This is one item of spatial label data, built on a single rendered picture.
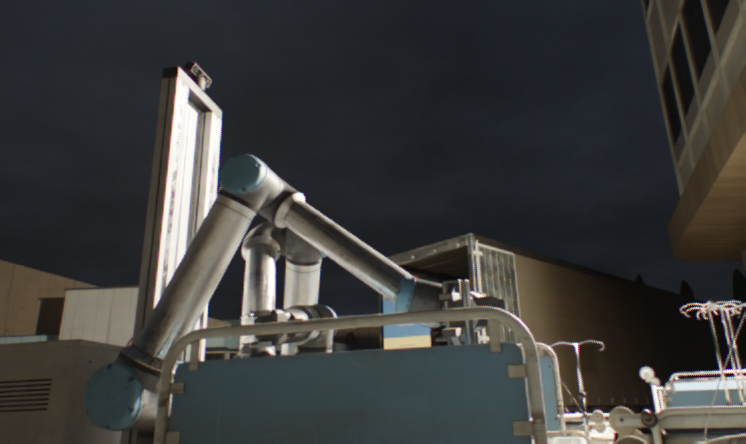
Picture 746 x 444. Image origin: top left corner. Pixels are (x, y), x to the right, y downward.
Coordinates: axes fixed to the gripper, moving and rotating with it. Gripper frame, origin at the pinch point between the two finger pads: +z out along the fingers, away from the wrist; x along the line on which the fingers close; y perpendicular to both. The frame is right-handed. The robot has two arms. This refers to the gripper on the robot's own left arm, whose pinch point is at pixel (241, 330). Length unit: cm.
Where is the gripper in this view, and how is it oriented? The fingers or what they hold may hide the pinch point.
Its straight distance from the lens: 125.7
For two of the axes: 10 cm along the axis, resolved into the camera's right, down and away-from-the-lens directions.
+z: -2.7, -1.5, -9.5
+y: 9.6, -1.2, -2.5
